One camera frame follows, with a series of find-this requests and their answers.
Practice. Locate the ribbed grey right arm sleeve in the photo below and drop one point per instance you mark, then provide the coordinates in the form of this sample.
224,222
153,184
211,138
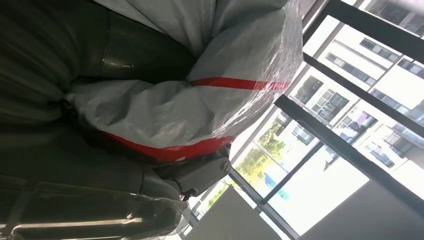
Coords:
43,56

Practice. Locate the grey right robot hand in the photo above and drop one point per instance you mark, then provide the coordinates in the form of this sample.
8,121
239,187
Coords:
82,185

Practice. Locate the grey flat panel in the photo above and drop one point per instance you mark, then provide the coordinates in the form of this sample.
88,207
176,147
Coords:
232,218
374,215

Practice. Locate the dark metal window frame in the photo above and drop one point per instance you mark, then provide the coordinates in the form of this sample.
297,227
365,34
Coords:
344,149

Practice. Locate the green tree outside window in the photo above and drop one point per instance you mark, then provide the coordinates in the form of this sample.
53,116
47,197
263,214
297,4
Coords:
255,165

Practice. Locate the white building outside window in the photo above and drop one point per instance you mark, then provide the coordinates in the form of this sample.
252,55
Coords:
351,76

